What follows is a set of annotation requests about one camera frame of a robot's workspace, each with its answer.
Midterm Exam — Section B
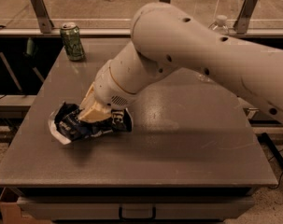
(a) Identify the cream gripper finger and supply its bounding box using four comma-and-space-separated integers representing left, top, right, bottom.
78, 109, 111, 123

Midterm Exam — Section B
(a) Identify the green soda can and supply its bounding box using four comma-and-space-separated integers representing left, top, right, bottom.
60, 22, 85, 61

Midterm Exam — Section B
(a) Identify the blue Kettle chip bag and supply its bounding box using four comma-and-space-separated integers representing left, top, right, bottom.
48, 103, 133, 145

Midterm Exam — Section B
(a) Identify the right metal bracket post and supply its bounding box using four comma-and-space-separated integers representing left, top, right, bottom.
233, 0, 258, 35

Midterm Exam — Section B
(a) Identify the black floor cable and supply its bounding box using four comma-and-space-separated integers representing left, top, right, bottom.
259, 132, 283, 190

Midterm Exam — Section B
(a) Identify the cardboard box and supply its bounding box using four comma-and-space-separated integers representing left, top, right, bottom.
0, 188, 51, 224

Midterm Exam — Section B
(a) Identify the grey drawer with handle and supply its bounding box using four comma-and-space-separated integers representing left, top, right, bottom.
17, 196, 254, 221

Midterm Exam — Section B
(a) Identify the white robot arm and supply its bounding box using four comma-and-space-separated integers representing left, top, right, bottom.
78, 3, 283, 124

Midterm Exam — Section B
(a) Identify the clear plastic water bottle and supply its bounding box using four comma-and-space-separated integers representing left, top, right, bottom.
198, 14, 230, 82

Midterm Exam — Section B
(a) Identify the left metal bracket post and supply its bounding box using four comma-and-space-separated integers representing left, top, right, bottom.
30, 0, 53, 34

